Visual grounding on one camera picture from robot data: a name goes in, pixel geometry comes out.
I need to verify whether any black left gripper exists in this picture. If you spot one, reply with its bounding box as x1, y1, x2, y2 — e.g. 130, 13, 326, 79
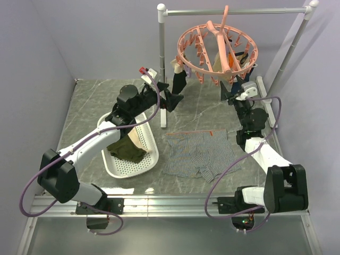
131, 81, 183, 118

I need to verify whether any pink round clip hanger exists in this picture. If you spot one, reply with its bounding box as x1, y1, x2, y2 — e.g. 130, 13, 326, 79
175, 5, 259, 84

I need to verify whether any grey striped boxer underwear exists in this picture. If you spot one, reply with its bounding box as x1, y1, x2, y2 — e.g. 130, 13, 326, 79
163, 129, 236, 183

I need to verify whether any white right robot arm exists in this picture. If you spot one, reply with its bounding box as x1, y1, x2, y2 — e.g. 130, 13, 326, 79
220, 77, 309, 214

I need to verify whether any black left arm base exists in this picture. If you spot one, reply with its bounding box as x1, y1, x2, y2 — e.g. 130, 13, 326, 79
75, 198, 124, 231

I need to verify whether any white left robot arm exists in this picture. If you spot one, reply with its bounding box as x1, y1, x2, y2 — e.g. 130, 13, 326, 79
37, 82, 184, 214

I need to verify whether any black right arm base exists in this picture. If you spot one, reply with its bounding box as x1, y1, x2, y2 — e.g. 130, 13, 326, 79
212, 197, 265, 231

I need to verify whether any navy blue hanging underwear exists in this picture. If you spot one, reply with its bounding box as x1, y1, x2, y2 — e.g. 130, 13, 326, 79
231, 52, 258, 95

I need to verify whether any beige underwear in basket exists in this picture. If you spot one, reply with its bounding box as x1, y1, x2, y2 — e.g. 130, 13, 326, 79
128, 127, 152, 153

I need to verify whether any olive green underwear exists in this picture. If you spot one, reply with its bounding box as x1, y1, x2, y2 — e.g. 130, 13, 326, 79
106, 136, 146, 163

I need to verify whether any black hanging sock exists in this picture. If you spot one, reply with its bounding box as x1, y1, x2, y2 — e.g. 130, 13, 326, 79
171, 59, 187, 94

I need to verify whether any beige hanging garment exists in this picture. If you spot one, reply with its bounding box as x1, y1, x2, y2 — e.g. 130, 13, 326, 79
212, 53, 236, 74

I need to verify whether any white perforated laundry basket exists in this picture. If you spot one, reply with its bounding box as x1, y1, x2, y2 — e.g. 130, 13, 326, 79
101, 123, 159, 179

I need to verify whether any silver clothes rack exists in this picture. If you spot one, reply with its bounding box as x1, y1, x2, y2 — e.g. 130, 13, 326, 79
156, 0, 319, 129

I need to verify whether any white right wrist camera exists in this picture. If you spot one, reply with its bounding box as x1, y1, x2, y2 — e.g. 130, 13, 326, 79
235, 81, 258, 101

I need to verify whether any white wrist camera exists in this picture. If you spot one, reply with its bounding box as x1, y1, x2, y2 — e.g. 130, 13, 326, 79
235, 81, 258, 101
139, 67, 160, 85

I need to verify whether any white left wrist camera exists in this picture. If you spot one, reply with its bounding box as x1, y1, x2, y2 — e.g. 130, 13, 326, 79
139, 67, 160, 85

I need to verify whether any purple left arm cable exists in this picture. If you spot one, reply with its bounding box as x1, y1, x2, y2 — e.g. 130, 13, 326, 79
20, 70, 161, 236

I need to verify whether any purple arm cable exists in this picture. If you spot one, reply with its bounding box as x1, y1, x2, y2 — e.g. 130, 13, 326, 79
206, 95, 282, 234
20, 70, 161, 236

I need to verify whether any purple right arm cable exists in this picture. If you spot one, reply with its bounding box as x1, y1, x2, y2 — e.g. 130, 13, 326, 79
206, 95, 282, 234

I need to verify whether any aluminium mounting rail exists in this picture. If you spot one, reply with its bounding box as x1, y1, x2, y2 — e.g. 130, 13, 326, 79
18, 194, 322, 254

